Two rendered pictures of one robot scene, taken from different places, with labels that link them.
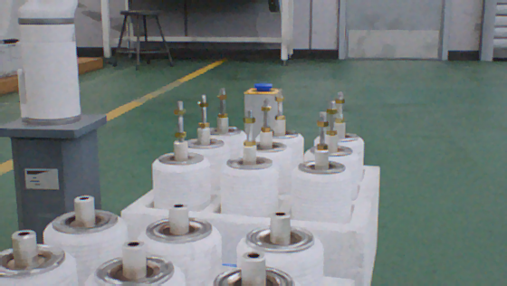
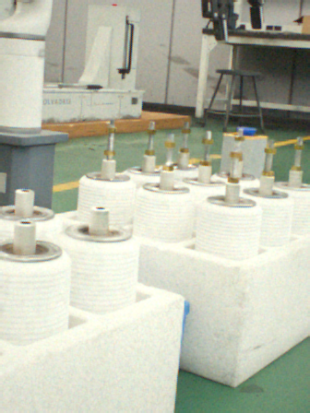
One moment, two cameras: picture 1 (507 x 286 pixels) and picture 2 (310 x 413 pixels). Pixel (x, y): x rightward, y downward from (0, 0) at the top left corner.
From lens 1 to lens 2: 0.35 m
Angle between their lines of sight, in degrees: 19
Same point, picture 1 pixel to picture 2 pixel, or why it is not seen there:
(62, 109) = (19, 119)
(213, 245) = (41, 230)
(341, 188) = (241, 224)
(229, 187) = (137, 208)
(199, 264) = not seen: hidden behind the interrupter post
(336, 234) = (220, 268)
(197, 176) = (114, 194)
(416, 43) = not seen: outside the picture
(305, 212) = (202, 242)
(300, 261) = (97, 250)
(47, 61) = (11, 73)
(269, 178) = (176, 205)
